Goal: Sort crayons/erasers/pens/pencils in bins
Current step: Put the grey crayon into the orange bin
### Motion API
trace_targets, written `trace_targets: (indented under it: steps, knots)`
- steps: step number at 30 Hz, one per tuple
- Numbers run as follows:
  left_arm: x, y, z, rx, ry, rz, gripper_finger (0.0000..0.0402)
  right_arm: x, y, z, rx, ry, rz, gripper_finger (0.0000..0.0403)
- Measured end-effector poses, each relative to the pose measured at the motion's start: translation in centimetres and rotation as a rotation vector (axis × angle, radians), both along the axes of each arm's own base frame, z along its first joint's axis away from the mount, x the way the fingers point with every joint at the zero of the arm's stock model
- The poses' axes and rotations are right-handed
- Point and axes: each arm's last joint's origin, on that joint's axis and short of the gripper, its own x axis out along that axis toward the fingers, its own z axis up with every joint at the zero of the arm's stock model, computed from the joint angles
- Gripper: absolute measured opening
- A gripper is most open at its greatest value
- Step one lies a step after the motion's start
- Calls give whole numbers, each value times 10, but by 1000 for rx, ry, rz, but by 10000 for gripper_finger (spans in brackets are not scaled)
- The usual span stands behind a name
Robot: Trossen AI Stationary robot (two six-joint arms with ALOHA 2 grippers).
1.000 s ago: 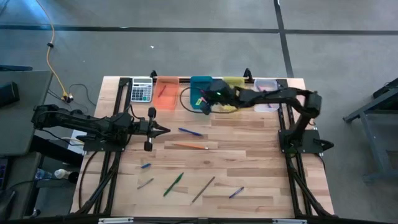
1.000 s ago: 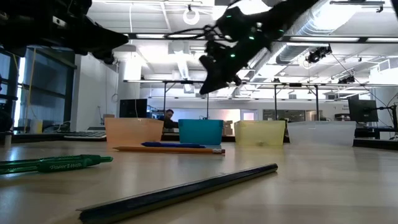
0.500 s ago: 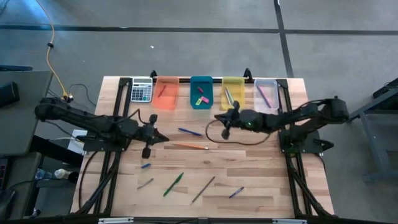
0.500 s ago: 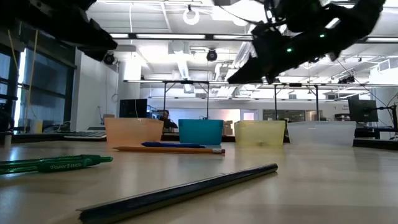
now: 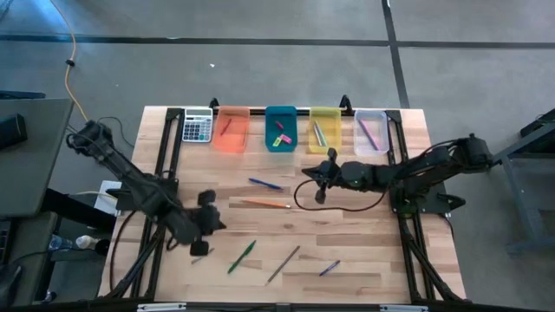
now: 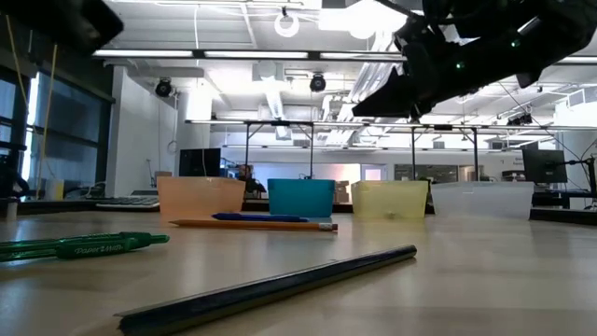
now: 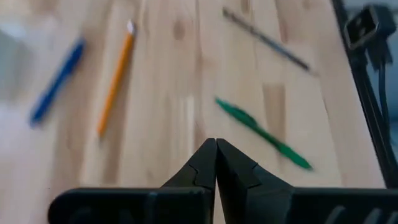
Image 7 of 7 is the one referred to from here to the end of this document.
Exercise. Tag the small black camera box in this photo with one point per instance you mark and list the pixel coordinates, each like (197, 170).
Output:
(370, 28)

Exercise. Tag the green pen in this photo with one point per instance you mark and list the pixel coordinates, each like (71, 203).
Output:
(261, 132)

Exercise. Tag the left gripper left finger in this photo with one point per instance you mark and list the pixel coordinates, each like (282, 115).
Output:
(192, 193)

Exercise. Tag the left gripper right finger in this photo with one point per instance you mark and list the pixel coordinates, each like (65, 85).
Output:
(248, 193)

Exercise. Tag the dark blue pen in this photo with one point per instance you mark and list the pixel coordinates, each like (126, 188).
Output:
(57, 82)

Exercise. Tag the orange pencil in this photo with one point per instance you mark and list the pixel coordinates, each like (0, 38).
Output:
(116, 77)

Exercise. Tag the black pencil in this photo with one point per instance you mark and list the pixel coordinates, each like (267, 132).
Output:
(267, 40)

